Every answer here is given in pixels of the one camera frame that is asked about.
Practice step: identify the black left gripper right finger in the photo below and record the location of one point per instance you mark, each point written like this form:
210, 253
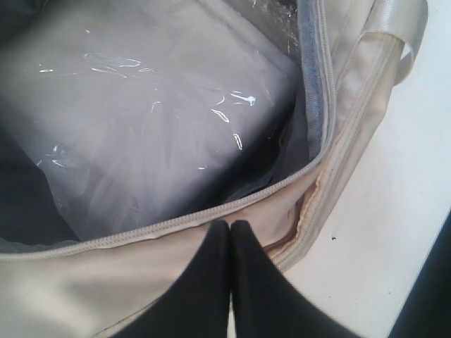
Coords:
265, 304

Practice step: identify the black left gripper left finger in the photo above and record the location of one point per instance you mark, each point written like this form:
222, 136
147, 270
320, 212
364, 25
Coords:
198, 303

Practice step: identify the beige duffel bag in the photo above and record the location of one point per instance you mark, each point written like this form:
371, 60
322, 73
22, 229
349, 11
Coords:
53, 284

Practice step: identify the clear plastic wrapped package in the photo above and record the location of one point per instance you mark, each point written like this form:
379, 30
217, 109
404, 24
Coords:
142, 111

